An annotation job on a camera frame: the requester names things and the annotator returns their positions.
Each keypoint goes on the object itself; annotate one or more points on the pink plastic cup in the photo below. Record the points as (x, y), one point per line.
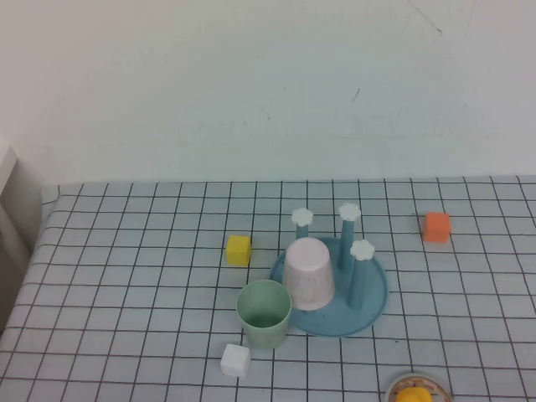
(307, 272)

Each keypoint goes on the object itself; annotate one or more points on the blue cup stand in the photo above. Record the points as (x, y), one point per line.
(335, 320)

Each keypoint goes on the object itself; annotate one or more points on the yellow cube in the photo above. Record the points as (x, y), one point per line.
(238, 251)

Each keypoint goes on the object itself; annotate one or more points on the green plastic cup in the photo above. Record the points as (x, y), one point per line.
(264, 335)

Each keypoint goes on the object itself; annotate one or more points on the orange cube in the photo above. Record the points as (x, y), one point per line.
(435, 228)

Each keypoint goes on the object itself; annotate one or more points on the white cube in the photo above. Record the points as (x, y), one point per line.
(234, 360)

